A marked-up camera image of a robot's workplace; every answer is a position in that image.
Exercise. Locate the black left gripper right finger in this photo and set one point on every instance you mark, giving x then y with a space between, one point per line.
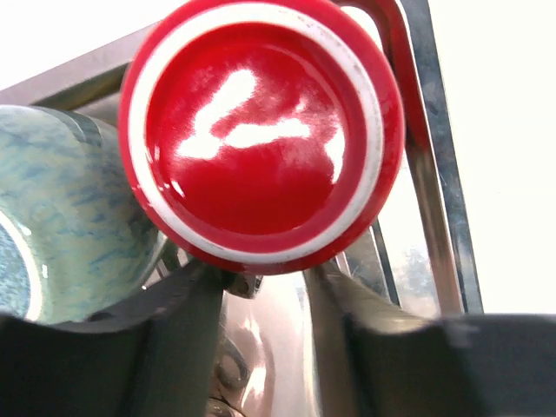
375 359

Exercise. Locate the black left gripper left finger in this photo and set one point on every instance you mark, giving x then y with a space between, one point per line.
149 355

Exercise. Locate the red mug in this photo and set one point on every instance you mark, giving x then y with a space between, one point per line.
261 136

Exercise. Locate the teal green mug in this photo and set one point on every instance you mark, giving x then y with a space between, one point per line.
74 240

